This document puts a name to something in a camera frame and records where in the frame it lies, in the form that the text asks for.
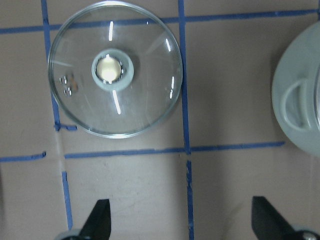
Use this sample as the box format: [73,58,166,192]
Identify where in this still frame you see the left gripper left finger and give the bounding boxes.
[78,199,111,240]

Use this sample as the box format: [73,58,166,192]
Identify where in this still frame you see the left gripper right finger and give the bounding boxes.
[251,196,303,240]

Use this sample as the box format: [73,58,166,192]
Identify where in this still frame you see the glass pot lid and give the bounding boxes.
[48,1,183,139]

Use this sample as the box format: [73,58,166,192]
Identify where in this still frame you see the pale green electric pot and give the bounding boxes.
[271,22,320,157]

